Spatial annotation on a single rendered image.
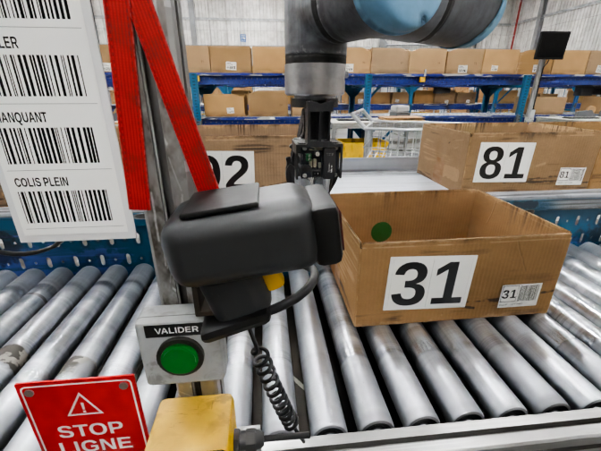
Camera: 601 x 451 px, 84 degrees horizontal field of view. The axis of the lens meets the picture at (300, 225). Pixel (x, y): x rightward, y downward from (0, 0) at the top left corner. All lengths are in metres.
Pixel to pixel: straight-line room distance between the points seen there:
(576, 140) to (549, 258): 0.52
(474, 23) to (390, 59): 5.19
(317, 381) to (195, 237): 0.39
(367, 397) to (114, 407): 0.32
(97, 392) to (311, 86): 0.43
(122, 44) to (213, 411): 0.31
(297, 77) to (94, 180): 0.32
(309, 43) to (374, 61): 5.14
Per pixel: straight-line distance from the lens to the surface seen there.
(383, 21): 0.42
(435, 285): 0.65
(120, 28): 0.27
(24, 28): 0.29
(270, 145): 0.86
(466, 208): 0.98
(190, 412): 0.37
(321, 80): 0.51
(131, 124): 0.27
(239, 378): 0.57
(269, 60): 5.40
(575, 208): 1.20
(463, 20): 0.52
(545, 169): 1.18
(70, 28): 0.28
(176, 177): 0.27
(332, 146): 0.51
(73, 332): 0.77
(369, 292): 0.62
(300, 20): 0.51
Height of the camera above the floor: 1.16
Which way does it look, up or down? 22 degrees down
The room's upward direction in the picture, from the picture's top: straight up
